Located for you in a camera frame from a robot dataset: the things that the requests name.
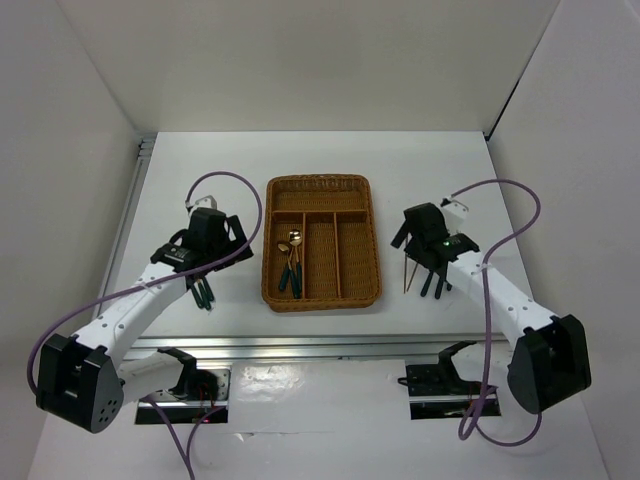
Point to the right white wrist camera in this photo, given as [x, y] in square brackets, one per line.
[454, 213]

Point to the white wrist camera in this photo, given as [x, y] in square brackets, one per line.
[454, 213]
[208, 201]

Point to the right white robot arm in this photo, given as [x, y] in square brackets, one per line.
[550, 361]

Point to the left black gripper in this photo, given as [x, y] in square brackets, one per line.
[234, 244]

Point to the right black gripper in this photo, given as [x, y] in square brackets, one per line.
[401, 236]

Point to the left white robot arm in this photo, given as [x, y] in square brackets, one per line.
[85, 379]

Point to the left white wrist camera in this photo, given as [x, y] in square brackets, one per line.
[208, 201]

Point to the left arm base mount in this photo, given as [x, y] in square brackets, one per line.
[199, 394]

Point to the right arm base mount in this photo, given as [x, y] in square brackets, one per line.
[436, 391]

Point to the large gold spoon green handle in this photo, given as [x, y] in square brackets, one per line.
[295, 239]

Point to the small gold spoon green handle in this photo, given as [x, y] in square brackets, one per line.
[285, 248]

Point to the wicker cutlery tray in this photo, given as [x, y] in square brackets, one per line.
[339, 252]

